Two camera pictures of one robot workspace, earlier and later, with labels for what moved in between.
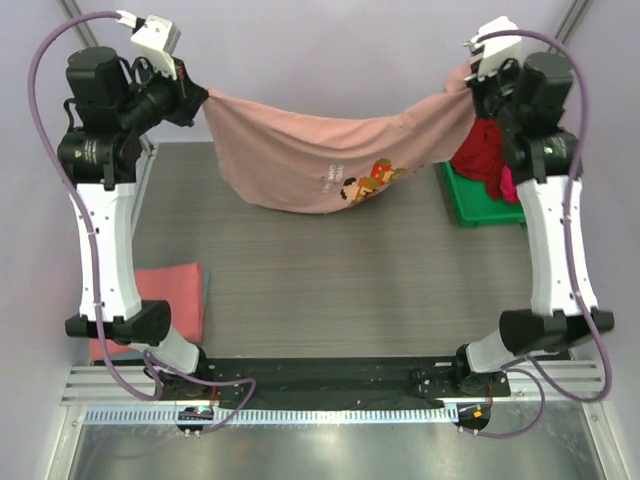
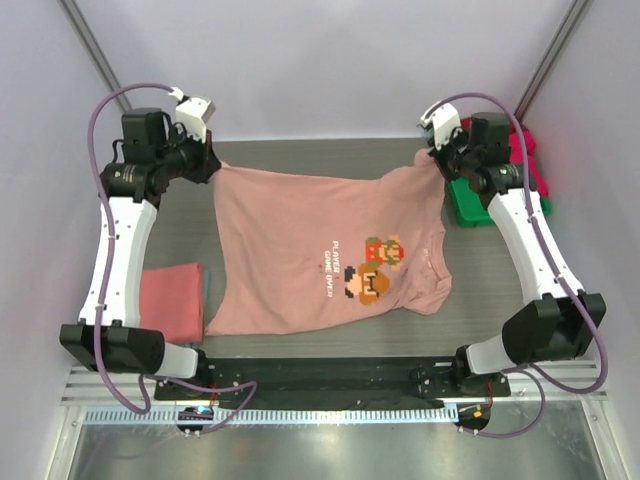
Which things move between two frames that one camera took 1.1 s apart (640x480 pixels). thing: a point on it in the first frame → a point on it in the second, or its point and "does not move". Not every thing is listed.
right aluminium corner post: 574,17 does not move
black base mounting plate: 347,383 does not move
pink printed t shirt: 278,166 → 302,248
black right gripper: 484,98 → 445,163
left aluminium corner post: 83,28 does not move
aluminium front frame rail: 574,381 does not move
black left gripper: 186,95 → 208,162
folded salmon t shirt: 182,287 does not move
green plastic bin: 473,205 does not move
